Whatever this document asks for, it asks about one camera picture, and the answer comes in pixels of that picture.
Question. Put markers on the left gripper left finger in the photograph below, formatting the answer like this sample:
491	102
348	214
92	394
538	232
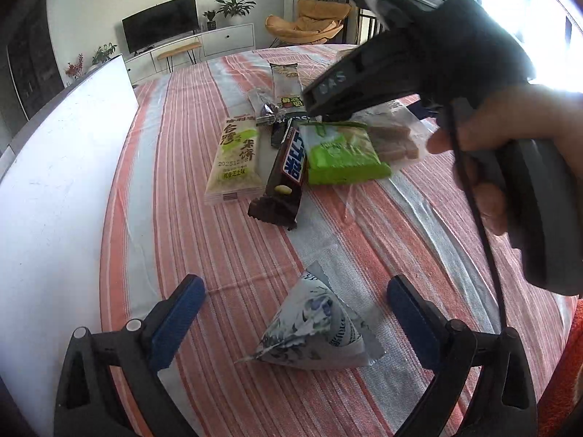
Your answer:
87	401

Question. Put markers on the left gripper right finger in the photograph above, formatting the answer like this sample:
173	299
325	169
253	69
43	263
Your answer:
503	402

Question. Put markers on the brown cake slices clear bag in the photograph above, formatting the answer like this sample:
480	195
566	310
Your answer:
398	136

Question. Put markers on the green snack packet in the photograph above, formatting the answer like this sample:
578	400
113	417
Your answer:
341	153

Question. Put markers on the long brown yellow snack packet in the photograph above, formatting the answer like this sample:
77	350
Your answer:
287	87

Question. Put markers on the grey dark snack stick packet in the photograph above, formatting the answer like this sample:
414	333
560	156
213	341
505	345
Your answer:
269	114

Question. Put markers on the white blue triangular snack bag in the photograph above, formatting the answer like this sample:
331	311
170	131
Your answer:
314	329

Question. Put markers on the dark brown chocolate bar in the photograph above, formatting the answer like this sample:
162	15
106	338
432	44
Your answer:
280	202

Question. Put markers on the cream rice cracker packet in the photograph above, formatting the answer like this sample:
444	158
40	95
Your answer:
235	170

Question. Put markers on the right hand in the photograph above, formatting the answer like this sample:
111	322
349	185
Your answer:
521	112

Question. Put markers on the wooden slatted chair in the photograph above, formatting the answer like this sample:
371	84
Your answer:
368	25

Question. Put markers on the orange lounge chair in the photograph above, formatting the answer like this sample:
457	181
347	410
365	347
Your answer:
317	22

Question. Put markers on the green potted plant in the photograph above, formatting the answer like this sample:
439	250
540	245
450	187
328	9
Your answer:
235	11

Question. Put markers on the white tv cabinet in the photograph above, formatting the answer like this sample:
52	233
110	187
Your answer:
217	43

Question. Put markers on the striped red grey tablecloth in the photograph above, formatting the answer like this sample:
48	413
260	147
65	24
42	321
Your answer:
158	228

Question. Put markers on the small potted plant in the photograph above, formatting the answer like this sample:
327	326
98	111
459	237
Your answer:
210	15

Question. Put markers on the white cardboard box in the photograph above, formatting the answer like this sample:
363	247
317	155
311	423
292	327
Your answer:
53	204

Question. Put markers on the wooden bench stool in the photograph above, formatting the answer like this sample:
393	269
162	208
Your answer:
188	49

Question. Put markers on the black television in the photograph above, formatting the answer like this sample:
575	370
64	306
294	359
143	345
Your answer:
160	22

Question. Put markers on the leafy plant white vase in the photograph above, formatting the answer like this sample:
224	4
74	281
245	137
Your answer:
104	53

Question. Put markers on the red flower plant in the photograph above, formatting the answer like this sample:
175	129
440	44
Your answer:
75	70

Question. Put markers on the black display cabinet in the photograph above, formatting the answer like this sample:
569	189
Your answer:
32	63

